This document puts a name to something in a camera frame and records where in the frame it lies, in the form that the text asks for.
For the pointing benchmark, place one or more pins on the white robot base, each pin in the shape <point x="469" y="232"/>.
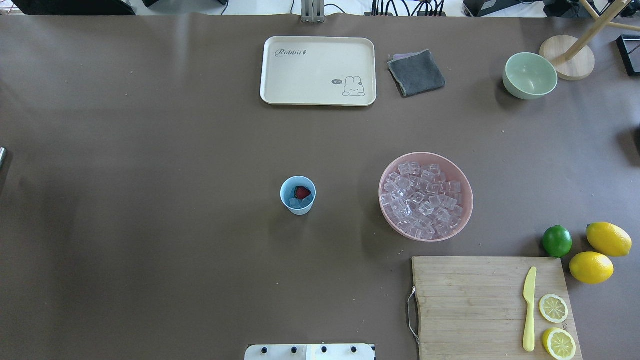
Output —
<point x="311" y="351"/>

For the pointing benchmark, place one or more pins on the light blue plastic cup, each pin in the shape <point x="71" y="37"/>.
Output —
<point x="297" y="207"/>

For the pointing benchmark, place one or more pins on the cream rabbit serving tray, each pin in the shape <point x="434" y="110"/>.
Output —
<point x="318" y="71"/>

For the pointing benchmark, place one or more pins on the yellow lemon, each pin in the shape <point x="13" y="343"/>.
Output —
<point x="609" y="239"/>
<point x="591" y="267"/>

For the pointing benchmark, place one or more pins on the red strawberry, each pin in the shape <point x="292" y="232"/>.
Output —
<point x="301" y="193"/>

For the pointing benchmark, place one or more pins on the grey folded cloth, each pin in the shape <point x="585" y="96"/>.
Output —
<point x="416" y="73"/>

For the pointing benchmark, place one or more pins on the green ceramic bowl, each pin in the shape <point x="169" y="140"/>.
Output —
<point x="529" y="76"/>

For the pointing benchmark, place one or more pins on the yellow lemon far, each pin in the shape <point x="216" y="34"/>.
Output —
<point x="609" y="239"/>

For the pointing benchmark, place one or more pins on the wooden cutting board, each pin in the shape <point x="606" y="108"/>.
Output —
<point x="472" y="307"/>

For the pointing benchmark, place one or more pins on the black tray frame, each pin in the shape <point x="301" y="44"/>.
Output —
<point x="628" y="47"/>

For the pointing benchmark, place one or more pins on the lemon half lower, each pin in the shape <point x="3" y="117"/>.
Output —
<point x="559" y="344"/>

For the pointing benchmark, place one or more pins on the wooden cup stand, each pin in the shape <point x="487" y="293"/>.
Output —
<point x="571" y="57"/>

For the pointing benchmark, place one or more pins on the lemon half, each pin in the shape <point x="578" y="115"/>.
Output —
<point x="553" y="308"/>
<point x="559" y="344"/>

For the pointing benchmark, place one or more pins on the green lime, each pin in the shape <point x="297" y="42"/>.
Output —
<point x="557" y="241"/>

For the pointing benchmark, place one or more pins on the steel muddler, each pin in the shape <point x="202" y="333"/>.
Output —
<point x="3" y="156"/>

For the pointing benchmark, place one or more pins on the yellow plastic knife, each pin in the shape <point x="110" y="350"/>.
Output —
<point x="529" y="288"/>

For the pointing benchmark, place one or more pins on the lemon half upper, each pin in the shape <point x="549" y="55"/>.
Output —
<point x="553" y="308"/>

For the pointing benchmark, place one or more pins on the clear ice cubes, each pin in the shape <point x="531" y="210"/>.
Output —
<point x="422" y="201"/>

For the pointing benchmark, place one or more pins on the yellow lemon near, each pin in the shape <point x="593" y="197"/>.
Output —
<point x="591" y="267"/>

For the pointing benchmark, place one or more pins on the pink bowl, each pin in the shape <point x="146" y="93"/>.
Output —
<point x="452" y="171"/>

